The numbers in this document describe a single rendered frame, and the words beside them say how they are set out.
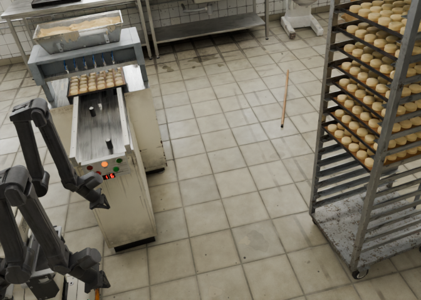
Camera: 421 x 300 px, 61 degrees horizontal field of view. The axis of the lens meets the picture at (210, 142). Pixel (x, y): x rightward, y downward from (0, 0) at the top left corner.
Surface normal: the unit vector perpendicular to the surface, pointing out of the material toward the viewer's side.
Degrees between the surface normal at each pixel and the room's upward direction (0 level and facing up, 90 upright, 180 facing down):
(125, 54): 90
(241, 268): 0
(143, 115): 90
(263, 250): 0
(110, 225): 90
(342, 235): 0
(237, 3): 90
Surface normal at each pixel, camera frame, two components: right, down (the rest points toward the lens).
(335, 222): -0.10, -0.79
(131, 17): 0.20, 0.58
